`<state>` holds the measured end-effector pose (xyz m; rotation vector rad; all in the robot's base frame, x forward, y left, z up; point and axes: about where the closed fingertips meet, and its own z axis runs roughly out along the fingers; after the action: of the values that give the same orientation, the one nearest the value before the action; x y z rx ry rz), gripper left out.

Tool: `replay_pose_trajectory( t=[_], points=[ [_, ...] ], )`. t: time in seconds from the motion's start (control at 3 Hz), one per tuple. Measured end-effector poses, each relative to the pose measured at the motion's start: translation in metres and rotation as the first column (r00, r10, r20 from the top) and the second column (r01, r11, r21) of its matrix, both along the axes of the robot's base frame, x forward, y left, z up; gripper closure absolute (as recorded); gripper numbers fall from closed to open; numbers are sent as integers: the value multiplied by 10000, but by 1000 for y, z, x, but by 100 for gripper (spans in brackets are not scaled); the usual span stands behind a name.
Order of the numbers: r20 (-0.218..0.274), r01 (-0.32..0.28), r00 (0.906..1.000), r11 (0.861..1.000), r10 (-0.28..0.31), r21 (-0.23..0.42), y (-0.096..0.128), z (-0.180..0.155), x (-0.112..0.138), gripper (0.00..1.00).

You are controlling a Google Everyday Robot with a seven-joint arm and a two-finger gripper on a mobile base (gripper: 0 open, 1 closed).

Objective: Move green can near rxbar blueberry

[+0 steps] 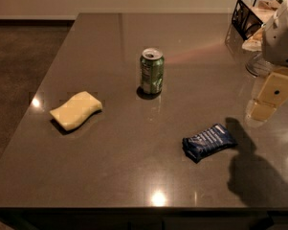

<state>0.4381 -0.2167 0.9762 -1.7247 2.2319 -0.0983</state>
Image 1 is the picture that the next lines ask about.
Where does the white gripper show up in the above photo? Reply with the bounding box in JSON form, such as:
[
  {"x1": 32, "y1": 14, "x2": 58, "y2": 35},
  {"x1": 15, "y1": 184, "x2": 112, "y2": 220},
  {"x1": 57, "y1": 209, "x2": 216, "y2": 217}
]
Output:
[{"x1": 249, "y1": 0, "x2": 288, "y2": 122}]

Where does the green soda can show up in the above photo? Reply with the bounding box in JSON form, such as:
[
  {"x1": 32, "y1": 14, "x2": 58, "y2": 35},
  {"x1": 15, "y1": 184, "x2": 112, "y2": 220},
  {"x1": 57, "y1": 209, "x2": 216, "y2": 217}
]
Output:
[{"x1": 140, "y1": 48, "x2": 165, "y2": 95}]

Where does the blue rxbar wrapper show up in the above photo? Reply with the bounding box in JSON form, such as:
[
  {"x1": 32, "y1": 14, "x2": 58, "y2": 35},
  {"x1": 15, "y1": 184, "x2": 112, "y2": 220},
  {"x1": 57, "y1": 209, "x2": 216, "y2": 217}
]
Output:
[{"x1": 182, "y1": 124, "x2": 237, "y2": 163}]

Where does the silver mesh cup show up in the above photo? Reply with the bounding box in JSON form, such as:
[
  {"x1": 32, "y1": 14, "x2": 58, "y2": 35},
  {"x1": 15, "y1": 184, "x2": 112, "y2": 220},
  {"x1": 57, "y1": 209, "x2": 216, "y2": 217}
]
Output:
[{"x1": 245, "y1": 52, "x2": 274, "y2": 78}]

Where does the yellow sponge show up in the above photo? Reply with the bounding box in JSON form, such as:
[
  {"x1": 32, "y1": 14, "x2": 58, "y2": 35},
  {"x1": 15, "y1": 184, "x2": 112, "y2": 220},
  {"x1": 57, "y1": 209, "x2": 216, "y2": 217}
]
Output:
[{"x1": 50, "y1": 91, "x2": 102, "y2": 131}]

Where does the black wire basket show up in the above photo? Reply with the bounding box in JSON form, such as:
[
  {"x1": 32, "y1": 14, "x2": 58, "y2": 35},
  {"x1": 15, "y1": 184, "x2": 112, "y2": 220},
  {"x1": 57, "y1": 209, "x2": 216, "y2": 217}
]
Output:
[{"x1": 232, "y1": 0, "x2": 281, "y2": 40}]

